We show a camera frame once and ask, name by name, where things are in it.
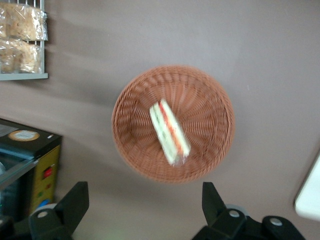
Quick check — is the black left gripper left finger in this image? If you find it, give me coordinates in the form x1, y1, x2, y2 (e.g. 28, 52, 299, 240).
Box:
0, 181, 90, 240

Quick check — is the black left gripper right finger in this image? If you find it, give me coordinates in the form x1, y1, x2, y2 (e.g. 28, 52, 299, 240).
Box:
191, 181, 306, 240

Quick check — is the triangle sandwich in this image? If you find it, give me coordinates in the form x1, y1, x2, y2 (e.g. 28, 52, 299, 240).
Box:
149, 98, 191, 166

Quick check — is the white plastic tray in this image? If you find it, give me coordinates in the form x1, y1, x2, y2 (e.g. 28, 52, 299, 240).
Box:
294, 151, 320, 222

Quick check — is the round brown wicker basket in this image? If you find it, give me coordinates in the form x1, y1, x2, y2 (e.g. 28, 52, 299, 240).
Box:
111, 64, 236, 185

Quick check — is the black yellow food warmer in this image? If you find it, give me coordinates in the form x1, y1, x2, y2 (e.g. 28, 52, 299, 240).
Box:
0, 117, 63, 222

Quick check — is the wrapped bread package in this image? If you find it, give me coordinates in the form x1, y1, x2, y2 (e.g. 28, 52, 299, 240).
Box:
0, 3, 48, 41
0, 37, 43, 74

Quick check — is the grey wire display rack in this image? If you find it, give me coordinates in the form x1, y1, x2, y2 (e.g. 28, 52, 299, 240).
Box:
0, 0, 50, 81

